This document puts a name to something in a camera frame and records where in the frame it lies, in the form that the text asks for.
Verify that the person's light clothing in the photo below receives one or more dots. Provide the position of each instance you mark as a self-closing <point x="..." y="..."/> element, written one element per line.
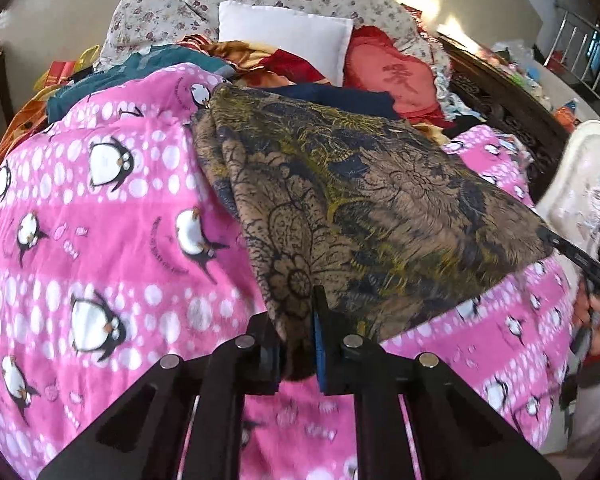
<point x="595" y="420"/>

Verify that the dark blue cloth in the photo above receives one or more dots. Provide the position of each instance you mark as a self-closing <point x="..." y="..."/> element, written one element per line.
<point x="340" y="100"/>

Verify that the pile of bags and packets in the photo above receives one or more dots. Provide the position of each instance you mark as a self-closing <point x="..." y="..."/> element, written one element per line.
<point x="530" y="67"/>

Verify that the red bag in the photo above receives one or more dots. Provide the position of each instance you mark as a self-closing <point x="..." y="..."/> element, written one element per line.
<point x="60" y="72"/>

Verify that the orange patterned cloth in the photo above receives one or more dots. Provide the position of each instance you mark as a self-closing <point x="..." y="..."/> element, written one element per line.
<point x="25" y="115"/>

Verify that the metal railing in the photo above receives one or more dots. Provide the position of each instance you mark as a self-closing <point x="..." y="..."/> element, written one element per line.
<point x="587" y="50"/>

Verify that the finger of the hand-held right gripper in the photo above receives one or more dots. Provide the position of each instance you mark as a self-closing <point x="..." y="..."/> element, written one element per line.
<point x="572" y="256"/>

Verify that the ruffled floral cushion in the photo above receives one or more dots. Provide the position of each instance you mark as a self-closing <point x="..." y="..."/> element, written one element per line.
<point x="452" y="85"/>

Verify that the red and gold cloth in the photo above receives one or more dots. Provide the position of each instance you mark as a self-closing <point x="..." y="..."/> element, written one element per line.
<point x="275" y="62"/>

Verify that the brown floral patterned garment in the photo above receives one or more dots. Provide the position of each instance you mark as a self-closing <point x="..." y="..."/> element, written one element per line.
<point x="380" y="210"/>

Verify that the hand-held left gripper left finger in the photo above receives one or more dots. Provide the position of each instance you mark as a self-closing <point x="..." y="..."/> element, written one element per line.
<point x="260" y="360"/>

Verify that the red heart cushion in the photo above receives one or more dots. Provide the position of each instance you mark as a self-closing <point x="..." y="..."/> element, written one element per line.
<point x="395" y="80"/>

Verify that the white ornate chair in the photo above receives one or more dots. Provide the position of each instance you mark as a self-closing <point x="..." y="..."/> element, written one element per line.
<point x="575" y="185"/>

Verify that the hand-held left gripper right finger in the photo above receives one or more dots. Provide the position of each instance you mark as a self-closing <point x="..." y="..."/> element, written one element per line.
<point x="320" y="355"/>

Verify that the small floral pillow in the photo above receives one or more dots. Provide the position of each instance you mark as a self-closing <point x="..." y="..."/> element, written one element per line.
<point x="150" y="20"/>

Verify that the carved dark wooden headboard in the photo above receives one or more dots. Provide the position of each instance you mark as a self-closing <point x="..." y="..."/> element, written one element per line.
<point x="505" y="110"/>

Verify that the white square pillow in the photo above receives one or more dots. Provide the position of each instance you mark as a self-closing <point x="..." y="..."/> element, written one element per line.
<point x="280" y="35"/>

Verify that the teal cloth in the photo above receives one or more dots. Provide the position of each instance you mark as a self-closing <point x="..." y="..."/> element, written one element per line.
<point x="130" y="75"/>

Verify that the pink penguin print blanket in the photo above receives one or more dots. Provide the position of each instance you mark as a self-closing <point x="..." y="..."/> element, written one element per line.
<point x="105" y="235"/>

